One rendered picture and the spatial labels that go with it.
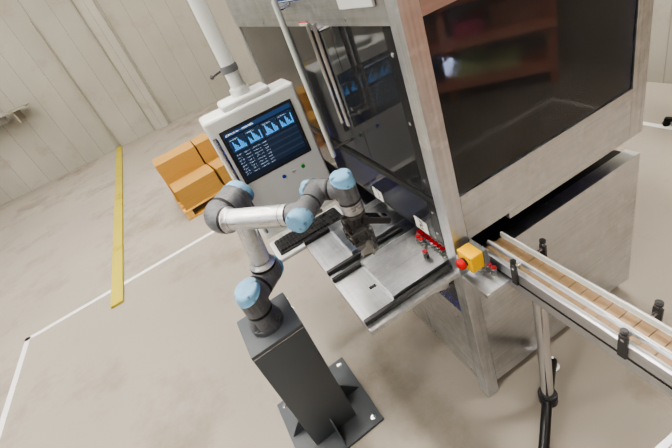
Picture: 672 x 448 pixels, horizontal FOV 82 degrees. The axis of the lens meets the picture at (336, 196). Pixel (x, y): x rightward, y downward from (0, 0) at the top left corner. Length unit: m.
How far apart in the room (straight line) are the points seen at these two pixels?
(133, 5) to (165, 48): 0.97
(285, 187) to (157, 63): 7.91
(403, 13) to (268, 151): 1.20
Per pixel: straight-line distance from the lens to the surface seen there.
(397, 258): 1.68
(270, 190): 2.14
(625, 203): 2.22
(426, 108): 1.17
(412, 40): 1.11
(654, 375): 1.35
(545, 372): 1.94
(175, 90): 9.92
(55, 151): 10.21
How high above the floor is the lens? 2.02
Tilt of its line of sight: 31 degrees down
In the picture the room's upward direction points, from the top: 22 degrees counter-clockwise
